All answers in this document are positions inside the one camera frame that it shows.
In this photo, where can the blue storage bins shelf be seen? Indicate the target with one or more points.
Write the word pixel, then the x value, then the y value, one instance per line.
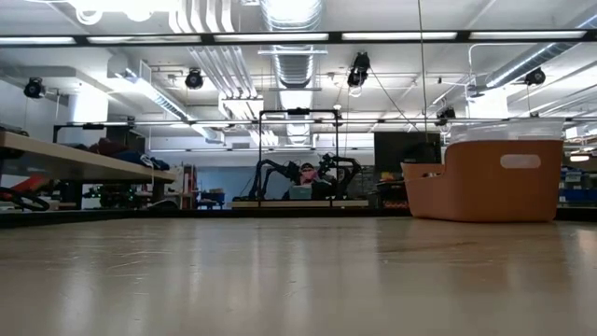
pixel 578 193

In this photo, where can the teal box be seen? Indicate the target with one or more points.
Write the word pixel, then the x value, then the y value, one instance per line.
pixel 300 192

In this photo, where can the black ceiling spotlight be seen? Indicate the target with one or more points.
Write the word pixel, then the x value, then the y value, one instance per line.
pixel 535 76
pixel 194 79
pixel 447 113
pixel 34 88

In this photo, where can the red angled bar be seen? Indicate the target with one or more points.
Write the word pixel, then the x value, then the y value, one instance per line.
pixel 30 182

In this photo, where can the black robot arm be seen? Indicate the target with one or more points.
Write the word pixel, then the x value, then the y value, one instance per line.
pixel 275 168
pixel 342 165

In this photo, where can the large black screen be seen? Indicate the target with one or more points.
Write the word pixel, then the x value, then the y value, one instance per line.
pixel 396 149

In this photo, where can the dark clothes pile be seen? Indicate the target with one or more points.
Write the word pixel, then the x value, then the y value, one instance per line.
pixel 109 147

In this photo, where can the long wooden table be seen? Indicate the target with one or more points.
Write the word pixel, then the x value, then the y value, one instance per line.
pixel 298 204

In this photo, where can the black frame beam with lights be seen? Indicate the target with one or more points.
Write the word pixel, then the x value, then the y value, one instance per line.
pixel 335 36

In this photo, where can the orange plastic bin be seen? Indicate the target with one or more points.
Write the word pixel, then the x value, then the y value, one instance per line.
pixel 466 186

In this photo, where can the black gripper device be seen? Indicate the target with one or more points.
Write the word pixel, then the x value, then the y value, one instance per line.
pixel 11 130

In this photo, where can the black ceiling camera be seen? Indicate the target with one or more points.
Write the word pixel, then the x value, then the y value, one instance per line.
pixel 360 67

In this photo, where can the person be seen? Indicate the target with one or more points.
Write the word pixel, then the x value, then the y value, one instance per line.
pixel 308 175

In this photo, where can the thin black station frame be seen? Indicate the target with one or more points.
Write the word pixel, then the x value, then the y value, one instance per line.
pixel 93 126
pixel 298 112

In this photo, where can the wooden workbench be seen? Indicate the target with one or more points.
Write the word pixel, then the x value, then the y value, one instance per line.
pixel 70 161

